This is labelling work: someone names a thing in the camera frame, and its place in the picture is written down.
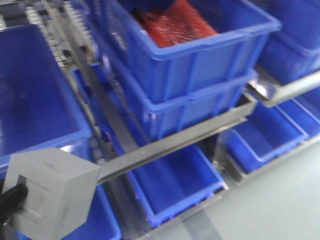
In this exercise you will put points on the stainless steel shelf rack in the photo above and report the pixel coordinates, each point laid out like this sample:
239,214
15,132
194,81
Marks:
68,28

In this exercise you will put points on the blue bin with red contents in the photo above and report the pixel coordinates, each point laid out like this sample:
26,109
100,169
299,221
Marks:
165,73

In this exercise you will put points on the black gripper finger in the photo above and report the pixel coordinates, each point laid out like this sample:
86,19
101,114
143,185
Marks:
10,200

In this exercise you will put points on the blue bin left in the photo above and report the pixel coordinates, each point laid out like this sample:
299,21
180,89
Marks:
38,107

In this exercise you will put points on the red mesh bag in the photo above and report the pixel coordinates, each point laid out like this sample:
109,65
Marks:
178,24

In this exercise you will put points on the gray hollow cube base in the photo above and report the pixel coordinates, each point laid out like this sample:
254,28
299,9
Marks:
60,187

